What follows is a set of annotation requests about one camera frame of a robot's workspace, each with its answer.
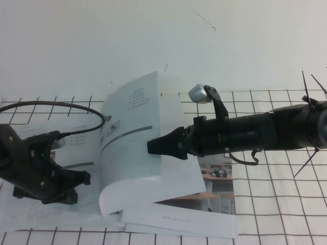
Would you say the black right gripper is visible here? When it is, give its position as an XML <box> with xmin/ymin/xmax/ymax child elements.
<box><xmin>146</xmin><ymin>114</ymin><xmax>260</xmax><ymax>161</ymax></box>

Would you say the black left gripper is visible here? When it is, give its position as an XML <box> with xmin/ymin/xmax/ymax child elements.
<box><xmin>10</xmin><ymin>137</ymin><xmax>91</xmax><ymax>206</ymax></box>

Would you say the white product catalogue book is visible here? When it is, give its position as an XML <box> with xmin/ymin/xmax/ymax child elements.
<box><xmin>0</xmin><ymin>70</ymin><xmax>208</xmax><ymax>232</ymax></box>

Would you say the closed catalogue with photo cover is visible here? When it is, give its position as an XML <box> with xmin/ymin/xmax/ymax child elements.
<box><xmin>120</xmin><ymin>153</ymin><xmax>239</xmax><ymax>240</ymax></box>

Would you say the white black-grid tablecloth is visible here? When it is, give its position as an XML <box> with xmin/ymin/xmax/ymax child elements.
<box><xmin>0</xmin><ymin>89</ymin><xmax>327</xmax><ymax>245</ymax></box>

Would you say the black zip tie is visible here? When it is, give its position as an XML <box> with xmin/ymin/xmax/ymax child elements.
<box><xmin>293</xmin><ymin>148</ymin><xmax>320</xmax><ymax>179</ymax></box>
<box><xmin>301</xmin><ymin>70</ymin><xmax>312</xmax><ymax>104</ymax></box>
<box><xmin>310</xmin><ymin>73</ymin><xmax>327</xmax><ymax>96</ymax></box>

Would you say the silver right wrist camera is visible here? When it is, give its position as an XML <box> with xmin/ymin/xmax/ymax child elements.
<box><xmin>188</xmin><ymin>84</ymin><xmax>214</xmax><ymax>105</ymax></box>

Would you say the black right camera bracket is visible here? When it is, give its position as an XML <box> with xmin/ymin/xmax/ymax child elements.
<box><xmin>205</xmin><ymin>86</ymin><xmax>229</xmax><ymax>121</ymax></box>

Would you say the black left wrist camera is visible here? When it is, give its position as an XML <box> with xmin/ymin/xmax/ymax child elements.
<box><xmin>25</xmin><ymin>131</ymin><xmax>67</xmax><ymax>152</ymax></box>

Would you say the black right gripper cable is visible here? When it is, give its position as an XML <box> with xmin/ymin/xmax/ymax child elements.
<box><xmin>228</xmin><ymin>148</ymin><xmax>263</xmax><ymax>166</ymax></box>

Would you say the black left camera cable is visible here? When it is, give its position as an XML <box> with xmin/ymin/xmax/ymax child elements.
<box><xmin>0</xmin><ymin>100</ymin><xmax>113</xmax><ymax>138</ymax></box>

